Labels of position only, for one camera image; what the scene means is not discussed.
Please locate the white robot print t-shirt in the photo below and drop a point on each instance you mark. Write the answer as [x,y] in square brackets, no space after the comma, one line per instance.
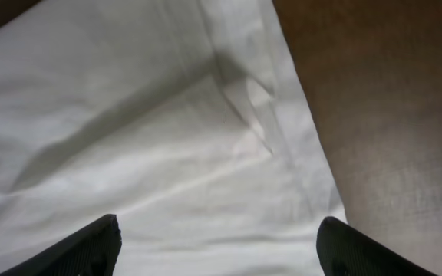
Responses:
[185,119]

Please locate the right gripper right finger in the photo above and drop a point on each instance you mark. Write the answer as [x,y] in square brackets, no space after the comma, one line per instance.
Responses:
[344,251]

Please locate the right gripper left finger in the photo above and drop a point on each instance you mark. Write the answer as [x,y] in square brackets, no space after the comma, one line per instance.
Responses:
[91,251]

